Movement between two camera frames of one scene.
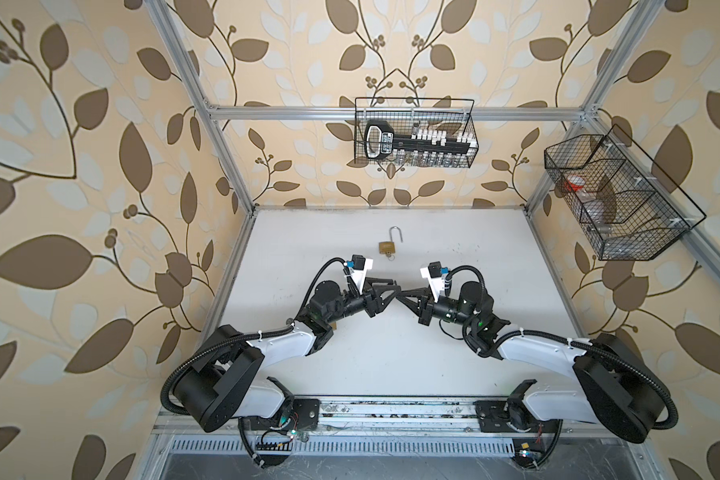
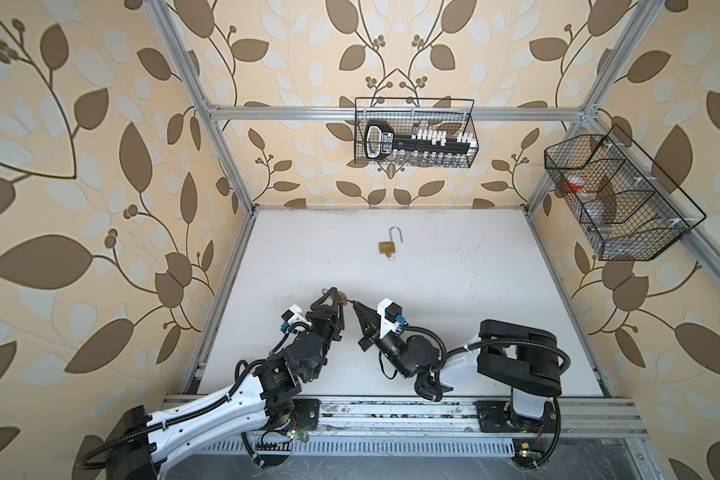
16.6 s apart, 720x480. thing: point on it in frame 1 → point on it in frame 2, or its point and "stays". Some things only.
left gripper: [370, 298] → [328, 316]
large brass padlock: [385, 247] stays
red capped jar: [574, 183] stays
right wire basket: [626, 205] stays
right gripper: [424, 307] → [371, 333]
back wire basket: [415, 132] stays
